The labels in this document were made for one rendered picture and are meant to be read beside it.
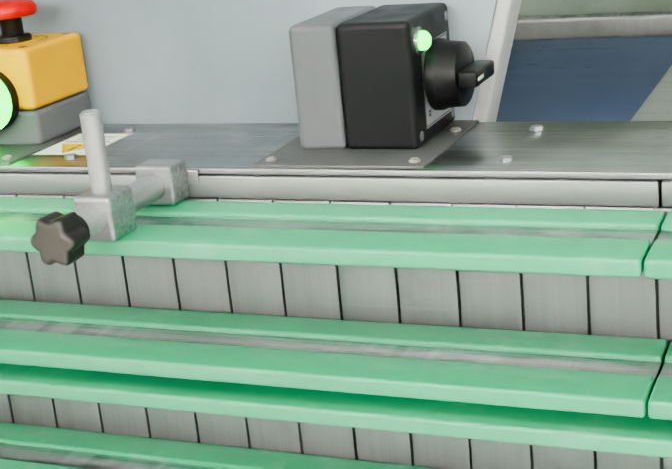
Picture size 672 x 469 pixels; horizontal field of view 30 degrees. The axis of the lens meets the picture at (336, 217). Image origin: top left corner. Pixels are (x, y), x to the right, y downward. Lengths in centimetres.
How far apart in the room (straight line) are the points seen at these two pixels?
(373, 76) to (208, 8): 18
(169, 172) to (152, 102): 18
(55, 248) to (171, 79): 27
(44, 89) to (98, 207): 21
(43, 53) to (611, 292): 44
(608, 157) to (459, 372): 15
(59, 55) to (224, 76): 12
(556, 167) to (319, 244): 14
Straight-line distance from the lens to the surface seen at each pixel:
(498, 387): 66
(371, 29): 76
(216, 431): 85
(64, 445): 88
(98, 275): 85
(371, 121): 78
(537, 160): 73
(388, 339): 73
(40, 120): 91
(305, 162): 76
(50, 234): 69
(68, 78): 94
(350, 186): 74
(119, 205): 72
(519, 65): 113
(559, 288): 72
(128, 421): 88
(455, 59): 77
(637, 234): 66
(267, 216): 74
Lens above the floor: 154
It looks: 61 degrees down
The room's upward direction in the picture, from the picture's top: 129 degrees counter-clockwise
